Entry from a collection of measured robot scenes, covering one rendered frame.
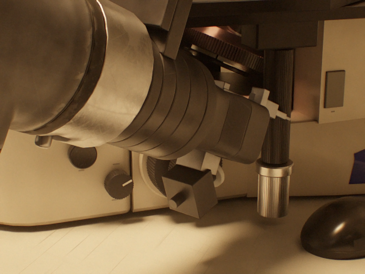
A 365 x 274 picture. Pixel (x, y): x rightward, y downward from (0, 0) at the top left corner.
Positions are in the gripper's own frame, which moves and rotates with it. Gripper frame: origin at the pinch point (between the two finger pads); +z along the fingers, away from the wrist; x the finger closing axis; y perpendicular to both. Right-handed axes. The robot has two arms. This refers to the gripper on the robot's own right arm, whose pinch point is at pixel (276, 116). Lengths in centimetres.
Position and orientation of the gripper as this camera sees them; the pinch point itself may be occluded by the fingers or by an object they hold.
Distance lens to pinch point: 62.1
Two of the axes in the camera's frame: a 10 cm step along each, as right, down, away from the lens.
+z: 6.0, 2.1, 7.7
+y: -2.8, 9.6, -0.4
